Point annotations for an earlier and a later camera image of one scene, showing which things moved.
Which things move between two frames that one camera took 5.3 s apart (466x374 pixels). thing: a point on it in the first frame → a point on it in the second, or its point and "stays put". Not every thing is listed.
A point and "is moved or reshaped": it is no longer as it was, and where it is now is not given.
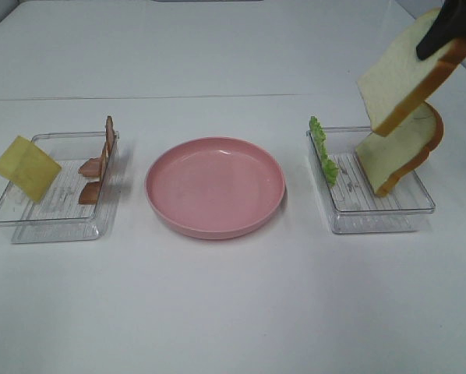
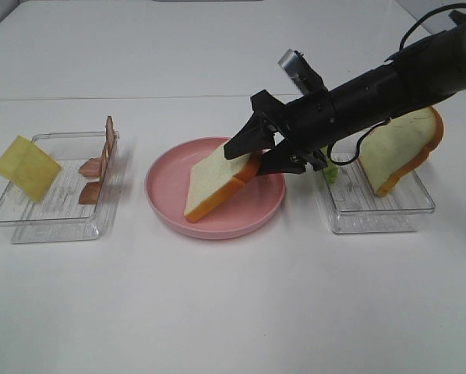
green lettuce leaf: x=319 y=136 stays put
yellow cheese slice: x=28 y=167 stays put
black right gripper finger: x=455 y=19 → x=255 y=135
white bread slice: x=400 y=80 is moved or reshaped
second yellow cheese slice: x=21 y=164 stays put
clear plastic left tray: x=58 y=216 stays put
